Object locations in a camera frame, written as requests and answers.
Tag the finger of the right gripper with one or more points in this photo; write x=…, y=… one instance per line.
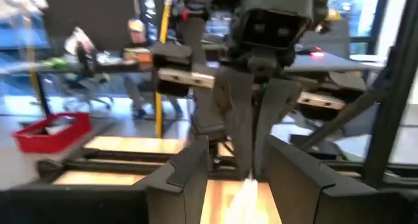
x=281, y=96
x=238, y=103

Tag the black desk device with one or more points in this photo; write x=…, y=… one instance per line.
x=85, y=55

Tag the computer mouse with light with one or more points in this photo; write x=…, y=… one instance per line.
x=311, y=52

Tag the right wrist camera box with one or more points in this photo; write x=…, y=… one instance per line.
x=271, y=29

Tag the dark panel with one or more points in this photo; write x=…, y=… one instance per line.
x=94, y=18

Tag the black table frame rail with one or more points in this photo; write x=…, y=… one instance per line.
x=114, y=163

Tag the grey desk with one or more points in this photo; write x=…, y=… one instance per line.
x=346, y=64

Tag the white crumpled material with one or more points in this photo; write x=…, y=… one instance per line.
x=19, y=2

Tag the orange box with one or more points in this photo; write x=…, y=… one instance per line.
x=138, y=55

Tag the red bin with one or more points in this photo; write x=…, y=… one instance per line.
x=49, y=144

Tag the green object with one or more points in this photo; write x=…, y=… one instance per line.
x=55, y=62

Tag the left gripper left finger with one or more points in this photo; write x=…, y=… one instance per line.
x=130, y=204

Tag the person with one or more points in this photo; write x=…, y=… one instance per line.
x=134, y=87

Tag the clear plastic bag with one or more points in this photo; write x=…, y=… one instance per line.
x=245, y=204

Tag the blue plastic cover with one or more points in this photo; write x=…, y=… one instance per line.
x=19, y=34

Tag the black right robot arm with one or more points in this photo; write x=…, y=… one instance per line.
x=192, y=34

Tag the black diagonal frame brace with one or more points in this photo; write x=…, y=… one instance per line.
x=326, y=134

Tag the white office chair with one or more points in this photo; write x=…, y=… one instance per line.
x=91, y=90

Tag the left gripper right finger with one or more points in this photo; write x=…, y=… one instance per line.
x=326, y=204

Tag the long dark desk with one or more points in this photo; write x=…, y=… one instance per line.
x=32, y=67

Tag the black frame post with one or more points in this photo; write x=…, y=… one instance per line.
x=392, y=103

